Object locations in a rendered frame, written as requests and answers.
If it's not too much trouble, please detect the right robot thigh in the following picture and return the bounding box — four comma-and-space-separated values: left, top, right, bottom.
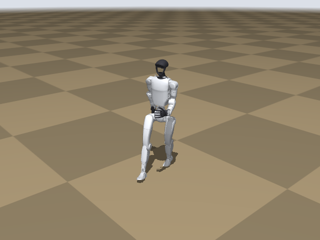
143, 113, 155, 151

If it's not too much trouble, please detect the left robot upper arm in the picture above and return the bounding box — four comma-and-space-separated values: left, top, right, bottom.
168, 80, 179, 105

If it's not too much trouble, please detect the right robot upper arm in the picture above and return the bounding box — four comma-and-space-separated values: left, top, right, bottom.
145, 76, 153, 99

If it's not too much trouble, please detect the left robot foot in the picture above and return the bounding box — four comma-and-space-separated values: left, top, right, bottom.
163, 156, 173, 167

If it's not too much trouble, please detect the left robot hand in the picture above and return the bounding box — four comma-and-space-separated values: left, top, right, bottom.
154, 107, 168, 118

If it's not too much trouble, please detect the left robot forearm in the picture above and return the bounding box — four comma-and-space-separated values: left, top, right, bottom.
167, 100, 176, 116

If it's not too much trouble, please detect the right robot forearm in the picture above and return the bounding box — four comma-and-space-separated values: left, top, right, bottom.
148, 98, 156, 109

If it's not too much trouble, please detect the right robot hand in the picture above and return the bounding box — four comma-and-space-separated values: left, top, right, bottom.
151, 106, 156, 114

